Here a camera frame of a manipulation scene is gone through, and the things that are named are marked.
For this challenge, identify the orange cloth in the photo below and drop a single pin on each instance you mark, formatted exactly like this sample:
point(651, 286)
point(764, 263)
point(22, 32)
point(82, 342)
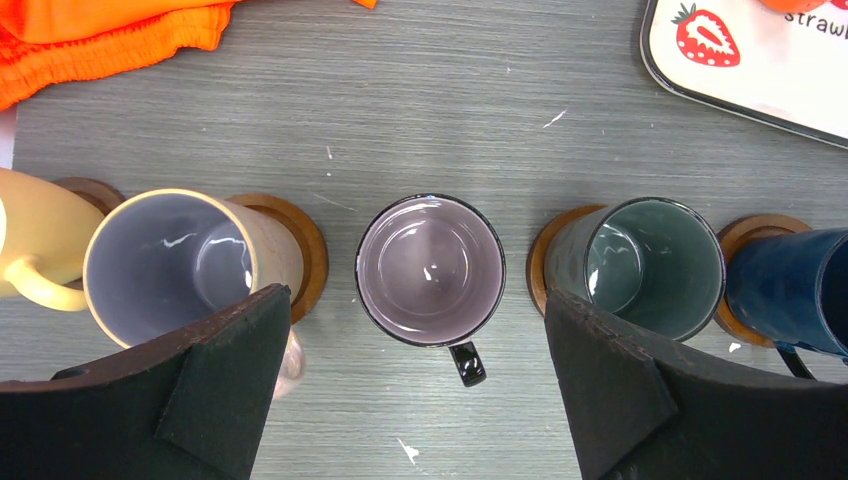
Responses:
point(44, 43)

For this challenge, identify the dark blue mug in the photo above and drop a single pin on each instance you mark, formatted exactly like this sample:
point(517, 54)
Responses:
point(792, 289)

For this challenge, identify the white pink-handled mug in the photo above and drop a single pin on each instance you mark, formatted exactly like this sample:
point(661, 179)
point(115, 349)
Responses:
point(167, 258)

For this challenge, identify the lilac mug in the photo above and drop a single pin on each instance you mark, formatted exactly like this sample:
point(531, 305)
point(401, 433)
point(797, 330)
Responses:
point(430, 272)

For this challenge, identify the white strawberry tray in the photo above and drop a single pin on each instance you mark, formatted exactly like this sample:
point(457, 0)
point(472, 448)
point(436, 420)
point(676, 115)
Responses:
point(783, 69)

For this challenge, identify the orange mug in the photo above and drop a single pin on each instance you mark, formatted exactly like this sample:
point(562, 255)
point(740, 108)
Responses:
point(793, 6)

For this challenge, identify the cream yellow mug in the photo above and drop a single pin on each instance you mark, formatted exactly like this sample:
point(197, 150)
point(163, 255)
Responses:
point(45, 233)

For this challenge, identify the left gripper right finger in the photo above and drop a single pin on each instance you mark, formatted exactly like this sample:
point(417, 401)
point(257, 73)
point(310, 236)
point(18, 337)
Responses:
point(642, 406)

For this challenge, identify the dark wooden coaster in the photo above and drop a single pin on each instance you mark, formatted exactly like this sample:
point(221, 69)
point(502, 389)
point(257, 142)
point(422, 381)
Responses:
point(101, 195)

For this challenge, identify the dark green mug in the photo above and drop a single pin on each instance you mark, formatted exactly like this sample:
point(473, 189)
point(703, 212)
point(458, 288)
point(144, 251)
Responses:
point(651, 261)

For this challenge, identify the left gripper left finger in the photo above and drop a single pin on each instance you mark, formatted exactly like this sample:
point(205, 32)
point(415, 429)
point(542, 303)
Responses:
point(190, 404)

